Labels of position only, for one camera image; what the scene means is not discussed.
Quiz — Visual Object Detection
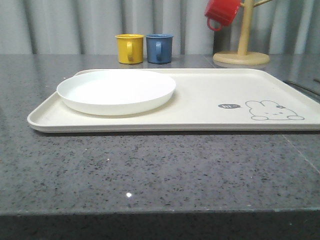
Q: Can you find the white round plate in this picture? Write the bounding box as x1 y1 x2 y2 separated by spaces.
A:
56 69 176 116

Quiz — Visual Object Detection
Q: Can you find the blue mug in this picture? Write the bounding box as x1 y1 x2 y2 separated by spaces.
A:
145 34 174 64

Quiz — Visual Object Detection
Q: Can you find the beige rabbit serving tray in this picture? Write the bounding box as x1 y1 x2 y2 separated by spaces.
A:
27 68 320 133

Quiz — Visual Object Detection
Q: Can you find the yellow mug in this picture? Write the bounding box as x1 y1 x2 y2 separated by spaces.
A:
115 34 144 65

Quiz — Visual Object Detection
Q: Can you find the wooden mug tree stand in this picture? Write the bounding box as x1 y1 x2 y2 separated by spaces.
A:
213 0 270 65

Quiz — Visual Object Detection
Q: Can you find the red mug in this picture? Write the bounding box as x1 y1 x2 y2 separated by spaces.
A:
204 0 242 31

